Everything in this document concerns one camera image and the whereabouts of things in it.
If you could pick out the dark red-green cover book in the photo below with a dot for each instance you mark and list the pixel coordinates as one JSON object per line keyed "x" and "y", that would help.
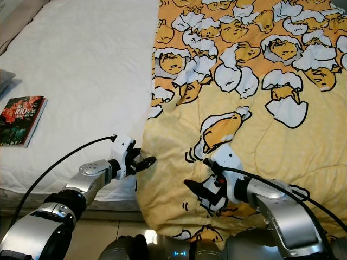
{"x": 21, "y": 122}

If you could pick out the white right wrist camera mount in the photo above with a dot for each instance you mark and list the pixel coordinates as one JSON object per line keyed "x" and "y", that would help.
{"x": 227, "y": 158}

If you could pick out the beige padded headboard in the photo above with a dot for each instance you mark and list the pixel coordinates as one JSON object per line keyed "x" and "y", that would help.
{"x": 21, "y": 13}

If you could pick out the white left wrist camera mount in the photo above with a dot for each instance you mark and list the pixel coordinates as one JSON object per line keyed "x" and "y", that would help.
{"x": 122, "y": 151}

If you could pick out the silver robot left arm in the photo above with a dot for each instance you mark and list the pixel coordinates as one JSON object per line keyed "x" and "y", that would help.
{"x": 43, "y": 233}

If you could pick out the grey robot leg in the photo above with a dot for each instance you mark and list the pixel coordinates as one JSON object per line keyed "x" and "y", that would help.
{"x": 122, "y": 250}
{"x": 203, "y": 252}

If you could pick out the yellow egg-print quilt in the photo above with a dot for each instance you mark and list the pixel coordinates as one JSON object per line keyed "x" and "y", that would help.
{"x": 276, "y": 141}

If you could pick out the grey bed base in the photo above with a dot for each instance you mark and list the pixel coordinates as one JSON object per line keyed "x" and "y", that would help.
{"x": 65, "y": 205}

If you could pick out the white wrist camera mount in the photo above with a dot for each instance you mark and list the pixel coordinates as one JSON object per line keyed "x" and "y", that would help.
{"x": 122, "y": 151}
{"x": 227, "y": 158}

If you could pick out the grey robot left leg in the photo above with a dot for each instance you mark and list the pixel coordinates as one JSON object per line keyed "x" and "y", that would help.
{"x": 122, "y": 250}

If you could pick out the grey fleece pillow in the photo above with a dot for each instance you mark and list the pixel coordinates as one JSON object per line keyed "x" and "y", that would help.
{"x": 5, "y": 80}

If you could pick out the white quilted mattress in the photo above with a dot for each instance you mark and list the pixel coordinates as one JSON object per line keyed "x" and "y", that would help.
{"x": 87, "y": 70}

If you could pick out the grey robot right leg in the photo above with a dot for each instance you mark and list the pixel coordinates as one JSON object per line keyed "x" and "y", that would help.
{"x": 203, "y": 252}

